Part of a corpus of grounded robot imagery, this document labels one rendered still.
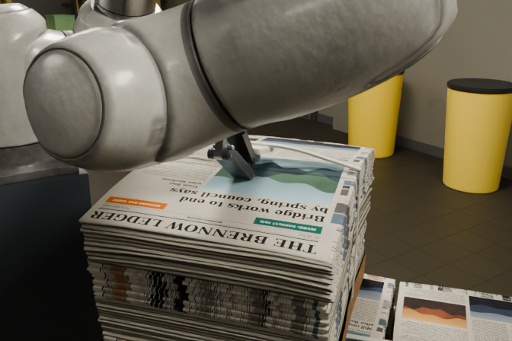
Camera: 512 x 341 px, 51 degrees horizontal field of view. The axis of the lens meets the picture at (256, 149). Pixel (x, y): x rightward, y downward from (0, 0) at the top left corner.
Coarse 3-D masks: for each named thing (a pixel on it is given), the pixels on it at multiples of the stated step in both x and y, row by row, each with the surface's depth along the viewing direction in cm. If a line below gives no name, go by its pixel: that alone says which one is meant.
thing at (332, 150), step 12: (288, 144) 85; (300, 144) 85; (312, 144) 86; (324, 144) 87; (336, 144) 88; (336, 156) 75; (348, 156) 76; (360, 156) 76; (372, 156) 84; (372, 168) 88; (372, 180) 85; (360, 192) 74; (360, 204) 77; (360, 216) 77; (360, 228) 79; (360, 240) 85; (360, 252) 87; (360, 264) 87
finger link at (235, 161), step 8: (208, 152) 59; (224, 152) 58; (232, 152) 59; (216, 160) 61; (224, 160) 59; (232, 160) 60; (240, 160) 62; (232, 168) 63; (240, 168) 63; (248, 168) 65; (232, 176) 67; (240, 176) 66; (248, 176) 65
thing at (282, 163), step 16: (176, 160) 74; (192, 160) 74; (208, 160) 74; (272, 160) 73; (288, 160) 73; (304, 160) 73; (320, 160) 73; (352, 160) 73; (320, 176) 67; (336, 176) 67; (352, 176) 67; (352, 240) 71; (352, 256) 75
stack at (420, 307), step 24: (360, 288) 88; (384, 288) 88; (408, 288) 89; (432, 288) 89; (456, 288) 89; (360, 312) 82; (384, 312) 82; (408, 312) 82; (432, 312) 82; (456, 312) 82; (480, 312) 82; (504, 312) 82; (360, 336) 76; (384, 336) 79; (408, 336) 76; (432, 336) 76; (456, 336) 76; (480, 336) 76; (504, 336) 76
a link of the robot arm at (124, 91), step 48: (192, 0) 38; (48, 48) 34; (96, 48) 33; (144, 48) 35; (192, 48) 35; (48, 96) 33; (96, 96) 32; (144, 96) 34; (192, 96) 35; (48, 144) 34; (96, 144) 33; (144, 144) 35; (192, 144) 38
